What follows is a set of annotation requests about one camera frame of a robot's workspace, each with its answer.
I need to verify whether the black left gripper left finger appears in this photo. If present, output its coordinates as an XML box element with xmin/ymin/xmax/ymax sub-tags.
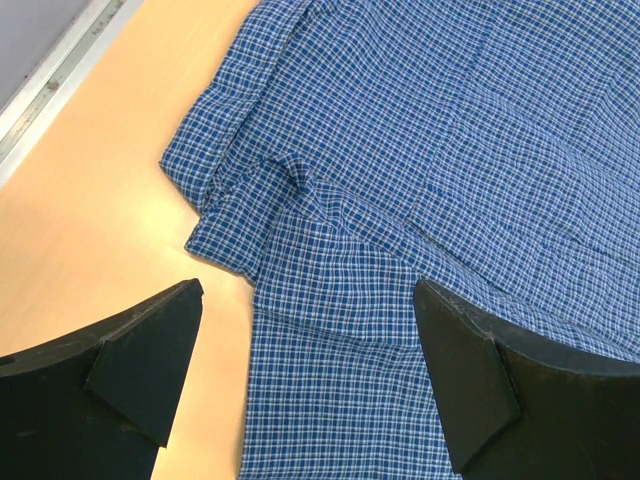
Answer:
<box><xmin>1</xmin><ymin>279</ymin><xmax>203</xmax><ymax>479</ymax></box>

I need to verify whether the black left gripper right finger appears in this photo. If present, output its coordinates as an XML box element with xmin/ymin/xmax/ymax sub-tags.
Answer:
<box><xmin>413</xmin><ymin>281</ymin><xmax>639</xmax><ymax>479</ymax></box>

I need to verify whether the blue plaid long sleeve shirt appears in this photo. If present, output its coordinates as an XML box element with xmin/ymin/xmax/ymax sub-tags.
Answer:
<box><xmin>160</xmin><ymin>1</ymin><xmax>639</xmax><ymax>479</ymax></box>

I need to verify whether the aluminium table frame rail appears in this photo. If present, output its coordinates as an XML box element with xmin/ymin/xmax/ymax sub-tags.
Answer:
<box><xmin>1</xmin><ymin>1</ymin><xmax>142</xmax><ymax>185</ymax></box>

